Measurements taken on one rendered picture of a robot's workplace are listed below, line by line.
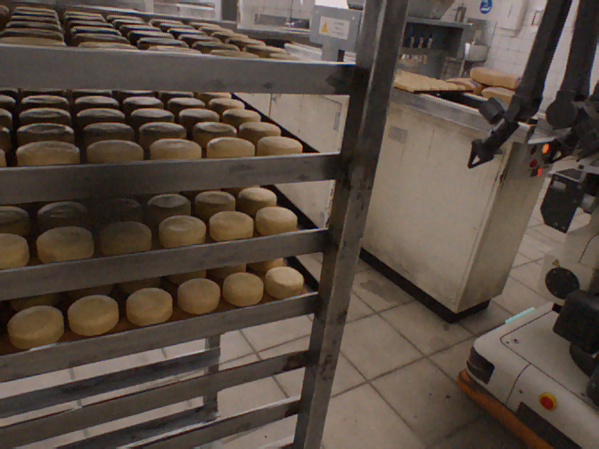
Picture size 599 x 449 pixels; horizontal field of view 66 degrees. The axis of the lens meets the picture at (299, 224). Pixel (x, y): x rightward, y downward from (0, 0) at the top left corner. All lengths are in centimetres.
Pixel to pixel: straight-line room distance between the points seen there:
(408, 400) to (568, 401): 49
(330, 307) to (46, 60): 37
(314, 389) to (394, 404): 109
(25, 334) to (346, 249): 34
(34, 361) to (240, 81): 32
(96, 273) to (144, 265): 4
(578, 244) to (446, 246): 59
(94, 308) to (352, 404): 124
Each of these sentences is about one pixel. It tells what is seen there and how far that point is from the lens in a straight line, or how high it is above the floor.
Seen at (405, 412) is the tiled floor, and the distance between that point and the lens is 171.
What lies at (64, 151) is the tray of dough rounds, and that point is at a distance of 46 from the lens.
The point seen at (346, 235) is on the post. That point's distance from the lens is 50.
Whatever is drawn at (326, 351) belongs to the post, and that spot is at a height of 82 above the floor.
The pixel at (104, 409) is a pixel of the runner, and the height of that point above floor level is 79.
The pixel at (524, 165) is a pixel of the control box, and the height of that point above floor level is 76.
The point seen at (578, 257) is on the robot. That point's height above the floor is 60.
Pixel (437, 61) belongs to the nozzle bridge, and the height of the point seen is 98.
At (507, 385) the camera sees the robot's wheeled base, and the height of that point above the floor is 20.
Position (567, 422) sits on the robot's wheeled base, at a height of 22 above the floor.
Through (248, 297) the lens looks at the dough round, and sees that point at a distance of 56.
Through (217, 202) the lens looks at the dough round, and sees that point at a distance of 57.
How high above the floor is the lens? 121
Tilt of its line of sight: 26 degrees down
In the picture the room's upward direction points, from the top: 7 degrees clockwise
